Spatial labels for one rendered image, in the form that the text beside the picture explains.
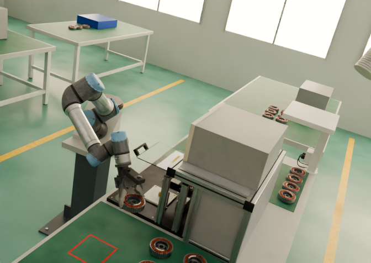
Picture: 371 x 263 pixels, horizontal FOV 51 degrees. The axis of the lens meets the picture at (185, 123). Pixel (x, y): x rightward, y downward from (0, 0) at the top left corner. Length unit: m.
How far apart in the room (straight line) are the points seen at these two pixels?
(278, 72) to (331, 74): 0.83
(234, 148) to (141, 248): 0.64
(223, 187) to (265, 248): 0.49
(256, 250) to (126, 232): 0.67
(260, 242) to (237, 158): 0.56
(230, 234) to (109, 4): 6.53
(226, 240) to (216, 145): 0.45
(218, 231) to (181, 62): 5.57
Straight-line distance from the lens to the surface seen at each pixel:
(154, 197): 2.21
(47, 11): 8.98
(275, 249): 2.17
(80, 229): 1.99
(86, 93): 2.12
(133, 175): 1.81
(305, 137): 3.68
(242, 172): 1.83
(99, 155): 1.94
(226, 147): 1.81
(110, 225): 2.03
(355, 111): 6.65
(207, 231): 1.93
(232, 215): 1.83
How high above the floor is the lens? 2.04
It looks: 23 degrees down
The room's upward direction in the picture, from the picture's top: 12 degrees clockwise
